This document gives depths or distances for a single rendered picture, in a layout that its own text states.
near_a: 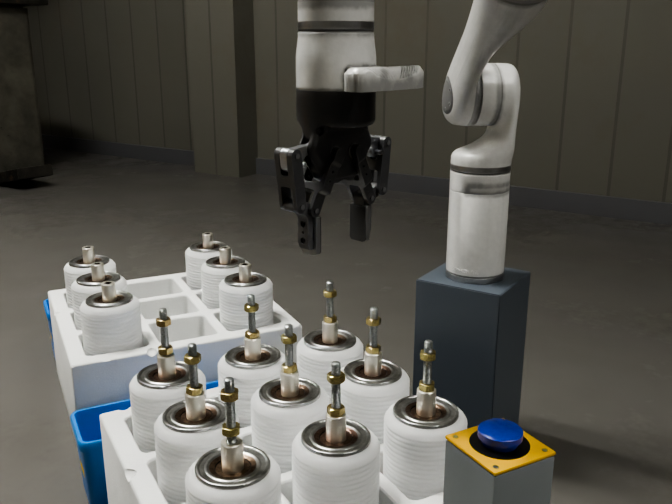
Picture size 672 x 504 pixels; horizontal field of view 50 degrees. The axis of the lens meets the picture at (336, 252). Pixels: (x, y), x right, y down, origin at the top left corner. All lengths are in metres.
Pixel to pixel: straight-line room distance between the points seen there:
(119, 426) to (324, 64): 0.57
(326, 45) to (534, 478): 0.42
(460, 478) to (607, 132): 2.39
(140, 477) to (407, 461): 0.31
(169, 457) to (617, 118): 2.41
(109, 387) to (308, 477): 0.52
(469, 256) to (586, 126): 1.91
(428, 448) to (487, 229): 0.41
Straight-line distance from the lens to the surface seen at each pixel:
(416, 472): 0.85
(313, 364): 1.02
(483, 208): 1.12
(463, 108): 1.08
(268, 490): 0.75
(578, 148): 3.02
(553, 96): 3.03
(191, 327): 1.36
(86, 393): 1.23
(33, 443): 1.39
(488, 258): 1.14
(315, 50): 0.67
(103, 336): 1.23
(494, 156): 1.11
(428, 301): 1.16
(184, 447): 0.83
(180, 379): 0.95
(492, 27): 1.00
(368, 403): 0.92
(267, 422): 0.88
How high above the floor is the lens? 0.67
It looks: 16 degrees down
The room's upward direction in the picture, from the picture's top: straight up
